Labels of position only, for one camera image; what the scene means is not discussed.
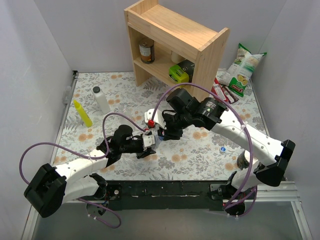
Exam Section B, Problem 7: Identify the clear plastic bottle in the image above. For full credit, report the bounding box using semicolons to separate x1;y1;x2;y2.
118;104;132;117

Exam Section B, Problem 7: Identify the blue tinted plastic bottle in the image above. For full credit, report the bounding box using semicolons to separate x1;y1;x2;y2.
155;136;164;146

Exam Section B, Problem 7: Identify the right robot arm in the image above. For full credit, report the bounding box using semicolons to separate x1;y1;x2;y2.
158;88;296;200

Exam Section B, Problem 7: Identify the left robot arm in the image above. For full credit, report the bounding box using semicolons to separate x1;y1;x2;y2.
24;124;156;218

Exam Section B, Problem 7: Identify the white bottle black cap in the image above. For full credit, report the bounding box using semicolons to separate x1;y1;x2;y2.
92;86;111;115

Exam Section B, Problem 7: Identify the yellow squeeze bottle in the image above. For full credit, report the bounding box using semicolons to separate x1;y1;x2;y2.
73;100;93;128

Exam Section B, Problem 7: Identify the green and black box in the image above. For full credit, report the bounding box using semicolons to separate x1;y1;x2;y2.
169;59;195;84

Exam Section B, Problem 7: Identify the red snack packet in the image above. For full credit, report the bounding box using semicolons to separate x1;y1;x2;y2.
211;78;239;104

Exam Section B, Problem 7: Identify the white cup on shelf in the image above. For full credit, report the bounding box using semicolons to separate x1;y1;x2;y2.
171;51;185;64

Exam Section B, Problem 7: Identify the green chips bag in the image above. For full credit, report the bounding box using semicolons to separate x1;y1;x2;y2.
218;43;267;97

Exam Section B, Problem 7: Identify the wooden shelf unit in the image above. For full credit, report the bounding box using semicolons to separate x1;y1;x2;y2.
124;0;230;91

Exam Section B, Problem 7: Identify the tin can on shelf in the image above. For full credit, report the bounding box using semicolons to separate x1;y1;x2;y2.
139;37;155;64

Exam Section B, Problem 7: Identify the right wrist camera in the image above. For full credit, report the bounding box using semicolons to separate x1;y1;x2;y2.
144;108;166;129

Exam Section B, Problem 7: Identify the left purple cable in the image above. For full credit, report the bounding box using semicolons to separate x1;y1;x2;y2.
19;112;148;183

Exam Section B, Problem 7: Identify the purple cable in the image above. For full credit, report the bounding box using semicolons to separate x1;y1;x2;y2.
149;83;258;218
19;112;148;183

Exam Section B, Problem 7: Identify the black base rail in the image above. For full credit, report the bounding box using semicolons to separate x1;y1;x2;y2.
99;180;231;211

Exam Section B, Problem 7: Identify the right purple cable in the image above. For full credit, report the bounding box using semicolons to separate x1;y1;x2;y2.
149;83;258;218

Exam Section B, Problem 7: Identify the aluminium frame rail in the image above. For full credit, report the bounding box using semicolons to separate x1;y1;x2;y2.
256;181;313;240

